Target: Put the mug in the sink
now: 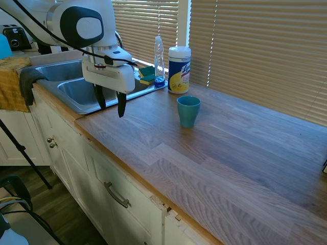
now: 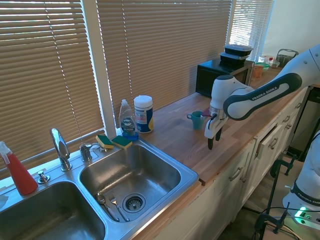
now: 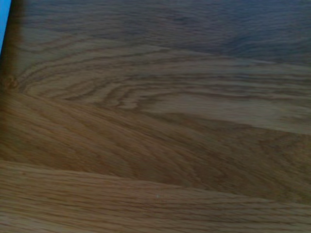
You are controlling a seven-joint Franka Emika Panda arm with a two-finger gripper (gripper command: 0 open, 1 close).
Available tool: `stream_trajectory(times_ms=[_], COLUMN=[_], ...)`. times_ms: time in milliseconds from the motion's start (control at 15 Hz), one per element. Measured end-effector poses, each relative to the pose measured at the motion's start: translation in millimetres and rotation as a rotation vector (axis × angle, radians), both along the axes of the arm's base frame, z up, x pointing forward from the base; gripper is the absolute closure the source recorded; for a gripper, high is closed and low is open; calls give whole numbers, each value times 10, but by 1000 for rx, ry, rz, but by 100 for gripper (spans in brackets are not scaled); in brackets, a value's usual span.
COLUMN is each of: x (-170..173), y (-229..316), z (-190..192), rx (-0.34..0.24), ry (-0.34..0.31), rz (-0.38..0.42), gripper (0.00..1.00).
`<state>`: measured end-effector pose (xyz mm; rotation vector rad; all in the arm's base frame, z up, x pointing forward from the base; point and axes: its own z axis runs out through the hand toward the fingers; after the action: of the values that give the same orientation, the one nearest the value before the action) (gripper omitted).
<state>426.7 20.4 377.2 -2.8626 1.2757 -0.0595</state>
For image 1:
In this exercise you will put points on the white kitchen cabinet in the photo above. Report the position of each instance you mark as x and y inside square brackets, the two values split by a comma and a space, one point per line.
[76, 163]

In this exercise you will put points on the black tripod leg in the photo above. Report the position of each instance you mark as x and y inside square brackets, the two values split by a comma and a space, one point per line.
[23, 153]

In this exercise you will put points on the stainless steel double sink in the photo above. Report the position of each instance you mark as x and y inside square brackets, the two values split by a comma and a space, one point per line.
[71, 92]

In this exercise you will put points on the yellow towel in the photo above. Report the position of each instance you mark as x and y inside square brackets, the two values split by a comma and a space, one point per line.
[9, 84]

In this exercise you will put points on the yellow green sponge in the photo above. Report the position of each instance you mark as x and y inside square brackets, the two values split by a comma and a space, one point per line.
[147, 79]
[146, 70]

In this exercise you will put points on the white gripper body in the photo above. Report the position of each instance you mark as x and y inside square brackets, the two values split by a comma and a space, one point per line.
[112, 76]

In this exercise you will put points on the black coffee machine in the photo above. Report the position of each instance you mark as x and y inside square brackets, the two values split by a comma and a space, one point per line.
[47, 49]

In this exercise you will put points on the round metal cabinet knob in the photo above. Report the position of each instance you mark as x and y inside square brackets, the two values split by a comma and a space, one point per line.
[50, 140]
[53, 145]

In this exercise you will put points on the white window frame post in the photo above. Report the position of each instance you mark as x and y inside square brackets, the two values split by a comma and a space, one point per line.
[184, 23]

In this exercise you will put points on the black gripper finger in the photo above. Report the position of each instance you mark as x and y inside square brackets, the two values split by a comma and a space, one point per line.
[121, 104]
[101, 98]

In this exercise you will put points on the black toaster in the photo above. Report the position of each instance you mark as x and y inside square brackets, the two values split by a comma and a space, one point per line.
[16, 38]

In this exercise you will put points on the wide beige window blind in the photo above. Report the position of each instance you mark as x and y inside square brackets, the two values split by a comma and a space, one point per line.
[260, 51]

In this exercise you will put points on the narrow beige window blind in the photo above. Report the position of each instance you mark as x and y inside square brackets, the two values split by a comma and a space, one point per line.
[145, 25]

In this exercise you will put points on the grey dish cloth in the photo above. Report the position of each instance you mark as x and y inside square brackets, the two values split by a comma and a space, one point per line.
[28, 81]

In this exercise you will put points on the clear dish soap bottle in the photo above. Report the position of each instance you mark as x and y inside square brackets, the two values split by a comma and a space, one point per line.
[159, 63]

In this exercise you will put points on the Lysol wipes canister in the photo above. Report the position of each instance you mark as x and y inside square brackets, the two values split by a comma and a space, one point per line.
[179, 71]

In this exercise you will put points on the teal plastic mug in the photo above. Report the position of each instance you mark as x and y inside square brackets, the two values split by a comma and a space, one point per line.
[188, 114]

